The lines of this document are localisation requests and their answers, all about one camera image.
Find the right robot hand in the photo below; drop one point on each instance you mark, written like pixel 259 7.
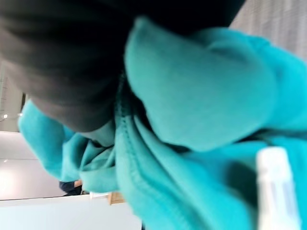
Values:
pixel 62 60

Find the teal fleece garment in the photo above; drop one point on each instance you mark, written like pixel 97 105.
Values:
pixel 196 100

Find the white plastic laundry basket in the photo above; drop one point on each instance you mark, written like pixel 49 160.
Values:
pixel 275 189

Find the person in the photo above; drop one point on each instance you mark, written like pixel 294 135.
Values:
pixel 70 187

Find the wooden furniture piece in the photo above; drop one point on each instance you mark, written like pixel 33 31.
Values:
pixel 115 198

